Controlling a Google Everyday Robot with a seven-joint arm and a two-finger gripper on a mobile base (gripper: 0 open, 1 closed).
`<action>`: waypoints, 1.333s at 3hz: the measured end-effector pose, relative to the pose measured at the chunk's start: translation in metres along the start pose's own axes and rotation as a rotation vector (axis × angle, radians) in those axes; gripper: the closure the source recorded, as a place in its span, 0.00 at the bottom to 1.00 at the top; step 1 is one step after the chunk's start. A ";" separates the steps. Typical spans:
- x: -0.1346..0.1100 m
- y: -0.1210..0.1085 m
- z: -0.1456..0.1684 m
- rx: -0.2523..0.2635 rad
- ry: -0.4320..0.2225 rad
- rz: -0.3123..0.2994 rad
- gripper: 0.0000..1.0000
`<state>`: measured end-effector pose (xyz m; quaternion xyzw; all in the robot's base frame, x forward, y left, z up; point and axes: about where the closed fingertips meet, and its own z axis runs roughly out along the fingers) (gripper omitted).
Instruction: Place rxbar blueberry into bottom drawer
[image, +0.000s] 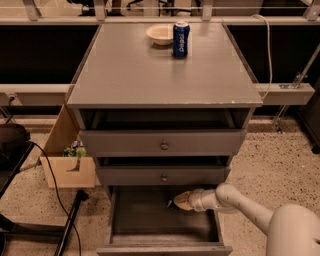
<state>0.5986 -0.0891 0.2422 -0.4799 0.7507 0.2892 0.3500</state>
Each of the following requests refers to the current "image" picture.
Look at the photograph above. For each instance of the black bag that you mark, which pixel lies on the black bag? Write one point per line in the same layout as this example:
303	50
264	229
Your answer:
11	137

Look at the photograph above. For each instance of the blue pepsi can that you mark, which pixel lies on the blue pepsi can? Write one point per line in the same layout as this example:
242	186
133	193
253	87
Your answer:
181	31

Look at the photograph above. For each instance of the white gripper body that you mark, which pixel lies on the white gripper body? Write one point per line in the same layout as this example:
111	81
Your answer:
197	199

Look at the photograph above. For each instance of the grey drawer cabinet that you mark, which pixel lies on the grey drawer cabinet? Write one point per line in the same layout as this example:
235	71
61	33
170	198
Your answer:
125	70

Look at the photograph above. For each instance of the grey bottom drawer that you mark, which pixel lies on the grey bottom drawer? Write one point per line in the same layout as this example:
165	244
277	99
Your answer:
140	224

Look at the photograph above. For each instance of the wooden crate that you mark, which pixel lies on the wooden crate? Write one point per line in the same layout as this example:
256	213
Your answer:
66	172

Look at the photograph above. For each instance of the grey middle drawer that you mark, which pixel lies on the grey middle drawer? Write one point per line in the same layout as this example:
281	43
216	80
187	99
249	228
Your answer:
181	170

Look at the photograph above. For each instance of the blue rxbar blueberry wrapper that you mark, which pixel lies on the blue rxbar blueberry wrapper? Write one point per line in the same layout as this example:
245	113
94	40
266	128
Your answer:
171	205

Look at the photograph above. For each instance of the grey drawer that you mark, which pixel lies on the grey drawer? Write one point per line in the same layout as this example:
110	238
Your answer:
181	170
140	224
162	132

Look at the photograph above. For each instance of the black stand base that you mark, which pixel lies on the black stand base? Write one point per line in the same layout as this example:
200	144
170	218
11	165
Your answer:
9	228

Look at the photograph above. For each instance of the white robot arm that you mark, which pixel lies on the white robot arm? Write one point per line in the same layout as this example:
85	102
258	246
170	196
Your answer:
291	230

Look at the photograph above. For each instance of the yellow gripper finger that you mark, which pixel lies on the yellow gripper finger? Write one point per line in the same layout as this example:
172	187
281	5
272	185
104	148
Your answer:
182	201

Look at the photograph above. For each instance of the white bowl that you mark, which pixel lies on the white bowl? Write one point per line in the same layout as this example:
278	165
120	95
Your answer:
161	34

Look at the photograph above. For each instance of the grey top drawer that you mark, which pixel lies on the grey top drawer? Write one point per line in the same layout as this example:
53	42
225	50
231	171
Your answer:
162	132

